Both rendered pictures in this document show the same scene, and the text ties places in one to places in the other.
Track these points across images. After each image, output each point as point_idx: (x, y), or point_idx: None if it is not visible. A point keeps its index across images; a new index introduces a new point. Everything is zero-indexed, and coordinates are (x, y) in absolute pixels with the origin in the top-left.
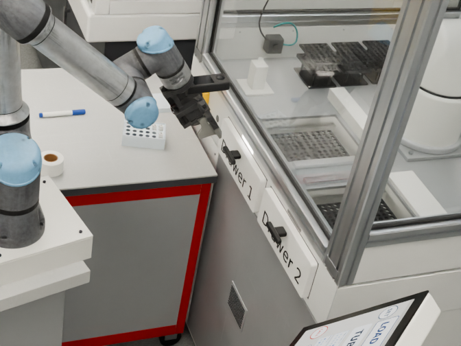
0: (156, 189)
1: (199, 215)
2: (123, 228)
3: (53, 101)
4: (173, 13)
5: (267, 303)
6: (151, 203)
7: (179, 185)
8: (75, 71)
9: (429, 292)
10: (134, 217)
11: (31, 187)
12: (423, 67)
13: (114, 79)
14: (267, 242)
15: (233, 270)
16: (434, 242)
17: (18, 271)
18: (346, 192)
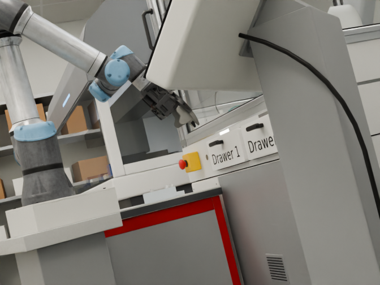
0: (176, 209)
1: (223, 231)
2: (163, 253)
3: None
4: (171, 165)
5: (286, 216)
6: (177, 224)
7: (193, 200)
8: (57, 43)
9: None
10: (168, 240)
11: (50, 142)
12: None
13: (87, 47)
14: (263, 168)
15: (262, 244)
16: (365, 45)
17: (56, 215)
18: None
